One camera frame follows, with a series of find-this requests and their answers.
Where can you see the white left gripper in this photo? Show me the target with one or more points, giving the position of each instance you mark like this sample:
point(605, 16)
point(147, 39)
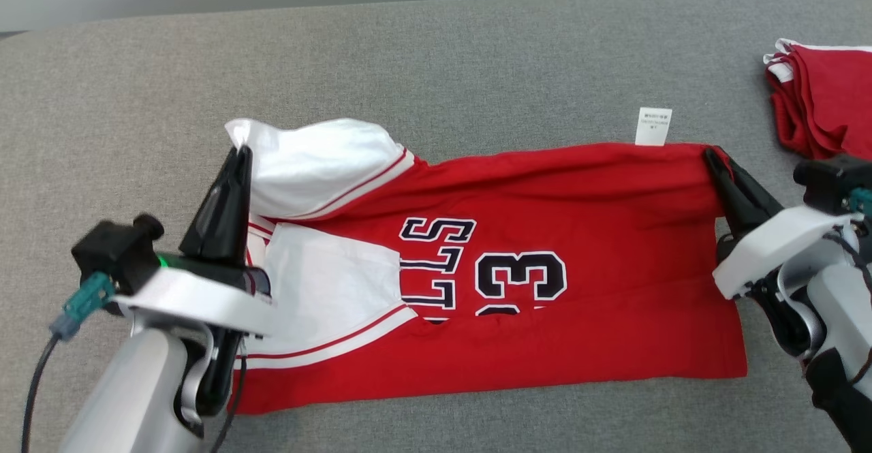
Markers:
point(204, 296)

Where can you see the red shorts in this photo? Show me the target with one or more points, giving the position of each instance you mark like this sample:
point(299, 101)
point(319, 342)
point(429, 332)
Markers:
point(831, 99)

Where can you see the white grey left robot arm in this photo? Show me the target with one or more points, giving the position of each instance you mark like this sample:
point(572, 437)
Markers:
point(129, 398)

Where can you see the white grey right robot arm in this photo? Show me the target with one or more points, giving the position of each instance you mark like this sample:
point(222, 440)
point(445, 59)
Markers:
point(838, 317)

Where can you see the red white basketball jersey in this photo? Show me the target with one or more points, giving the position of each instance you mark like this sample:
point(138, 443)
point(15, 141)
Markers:
point(579, 317)

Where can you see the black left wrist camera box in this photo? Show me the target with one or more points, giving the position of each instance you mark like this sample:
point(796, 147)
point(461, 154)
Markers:
point(116, 252)

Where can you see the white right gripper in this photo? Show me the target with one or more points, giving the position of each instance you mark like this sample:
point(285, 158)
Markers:
point(776, 248)

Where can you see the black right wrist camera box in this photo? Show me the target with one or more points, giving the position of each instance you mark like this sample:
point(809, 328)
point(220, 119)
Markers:
point(831, 180)

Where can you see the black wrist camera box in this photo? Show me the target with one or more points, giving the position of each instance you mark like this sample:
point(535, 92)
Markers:
point(116, 252)
point(831, 180)

